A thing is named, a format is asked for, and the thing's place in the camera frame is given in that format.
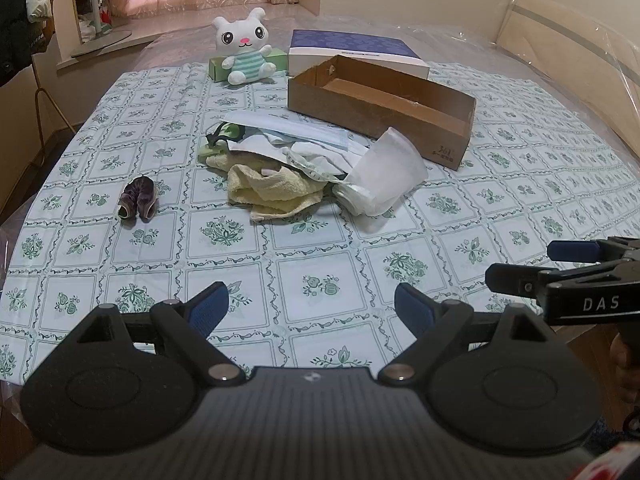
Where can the blue face mask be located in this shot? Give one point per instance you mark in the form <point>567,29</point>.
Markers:
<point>295,127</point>

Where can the clothes on rack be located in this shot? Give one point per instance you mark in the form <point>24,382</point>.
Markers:
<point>52,102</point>

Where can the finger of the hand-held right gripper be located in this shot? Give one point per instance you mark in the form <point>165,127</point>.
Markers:
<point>572,251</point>
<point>512,279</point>

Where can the dark purple socks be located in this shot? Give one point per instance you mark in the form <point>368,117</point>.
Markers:
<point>137,199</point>

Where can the brown cardboard box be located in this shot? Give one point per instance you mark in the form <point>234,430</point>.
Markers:
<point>385,105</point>

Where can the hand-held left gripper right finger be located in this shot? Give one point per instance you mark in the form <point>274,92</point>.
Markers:
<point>412,310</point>

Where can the plastic-wrapped wooden headboard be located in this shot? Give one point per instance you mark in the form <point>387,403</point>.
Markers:
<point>565,42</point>

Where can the white plush bunny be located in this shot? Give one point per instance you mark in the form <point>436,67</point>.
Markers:
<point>245,45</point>

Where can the black jacket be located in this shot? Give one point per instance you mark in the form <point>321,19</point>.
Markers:
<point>12,15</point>

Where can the white fan stand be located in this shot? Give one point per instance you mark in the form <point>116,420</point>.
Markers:
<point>97,40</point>

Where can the purple and white box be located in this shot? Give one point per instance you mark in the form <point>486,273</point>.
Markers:
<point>350,47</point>

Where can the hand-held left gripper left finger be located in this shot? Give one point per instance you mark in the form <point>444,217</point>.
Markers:
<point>210,310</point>

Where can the white trimmed cloth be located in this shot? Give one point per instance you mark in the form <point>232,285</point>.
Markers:
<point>315,157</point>

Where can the person's right hand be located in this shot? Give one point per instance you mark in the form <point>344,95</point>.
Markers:
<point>625,365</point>

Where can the red and white cloth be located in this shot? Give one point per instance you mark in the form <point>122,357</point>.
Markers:
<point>615,462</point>

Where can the white nonwoven cloth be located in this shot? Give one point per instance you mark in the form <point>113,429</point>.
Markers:
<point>385,175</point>

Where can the light green cloth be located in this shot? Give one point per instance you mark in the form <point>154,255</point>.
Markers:
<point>220,142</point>

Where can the small green box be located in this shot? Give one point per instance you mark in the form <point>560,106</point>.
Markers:
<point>216,67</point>

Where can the yellow towel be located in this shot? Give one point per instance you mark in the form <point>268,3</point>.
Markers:
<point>270,190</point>

